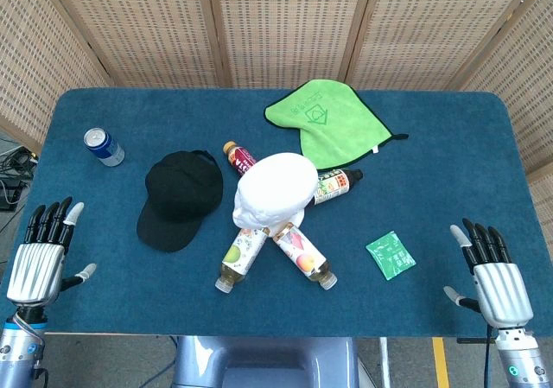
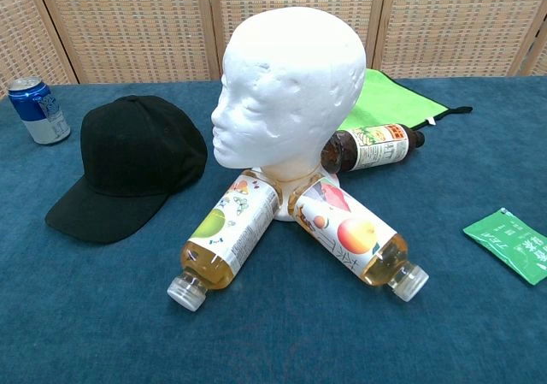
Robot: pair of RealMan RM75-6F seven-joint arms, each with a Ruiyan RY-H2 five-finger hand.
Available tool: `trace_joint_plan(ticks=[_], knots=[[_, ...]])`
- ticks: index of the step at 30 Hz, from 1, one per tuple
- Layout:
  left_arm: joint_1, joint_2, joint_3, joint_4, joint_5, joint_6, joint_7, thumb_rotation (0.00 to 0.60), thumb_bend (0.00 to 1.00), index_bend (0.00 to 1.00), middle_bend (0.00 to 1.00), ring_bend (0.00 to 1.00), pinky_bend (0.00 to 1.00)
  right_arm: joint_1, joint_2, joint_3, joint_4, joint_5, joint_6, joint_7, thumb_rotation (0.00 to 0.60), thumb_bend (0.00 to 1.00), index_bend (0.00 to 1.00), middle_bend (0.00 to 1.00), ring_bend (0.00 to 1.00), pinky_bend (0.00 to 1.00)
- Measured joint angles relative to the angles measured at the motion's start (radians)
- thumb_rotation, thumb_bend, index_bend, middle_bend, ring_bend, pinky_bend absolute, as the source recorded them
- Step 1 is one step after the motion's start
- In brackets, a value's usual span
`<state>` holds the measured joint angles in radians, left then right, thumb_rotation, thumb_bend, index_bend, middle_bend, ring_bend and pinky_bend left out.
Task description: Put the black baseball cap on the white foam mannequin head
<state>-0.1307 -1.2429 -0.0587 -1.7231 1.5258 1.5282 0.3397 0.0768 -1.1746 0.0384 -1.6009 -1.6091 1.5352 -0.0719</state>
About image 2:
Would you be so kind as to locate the white foam mannequin head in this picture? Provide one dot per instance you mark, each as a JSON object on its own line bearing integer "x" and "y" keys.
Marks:
{"x": 290, "y": 80}

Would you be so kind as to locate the black baseball cap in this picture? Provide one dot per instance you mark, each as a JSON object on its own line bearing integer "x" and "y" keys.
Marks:
{"x": 137, "y": 153}

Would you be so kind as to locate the dark tea bottle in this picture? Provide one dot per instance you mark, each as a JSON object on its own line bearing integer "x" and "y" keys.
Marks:
{"x": 376, "y": 146}

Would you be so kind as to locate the green microfiber cloth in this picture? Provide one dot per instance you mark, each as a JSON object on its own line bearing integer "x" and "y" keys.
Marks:
{"x": 393, "y": 102}

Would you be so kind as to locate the green tea packet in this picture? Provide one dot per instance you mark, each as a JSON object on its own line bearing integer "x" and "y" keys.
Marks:
{"x": 513, "y": 243}

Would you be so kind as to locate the peach tea bottle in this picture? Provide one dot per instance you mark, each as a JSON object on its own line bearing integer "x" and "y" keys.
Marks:
{"x": 342, "y": 230}

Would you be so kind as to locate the woven rattan folding screen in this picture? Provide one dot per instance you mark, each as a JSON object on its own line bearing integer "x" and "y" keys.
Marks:
{"x": 128, "y": 25}

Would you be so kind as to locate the teal table cover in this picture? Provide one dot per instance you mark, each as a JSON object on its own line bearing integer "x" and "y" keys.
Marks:
{"x": 85, "y": 315}

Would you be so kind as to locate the blue and silver soda can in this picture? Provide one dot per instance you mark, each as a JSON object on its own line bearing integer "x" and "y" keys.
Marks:
{"x": 38, "y": 110}

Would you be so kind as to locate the green apple tea bottle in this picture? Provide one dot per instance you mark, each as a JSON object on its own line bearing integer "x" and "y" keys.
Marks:
{"x": 231, "y": 234}

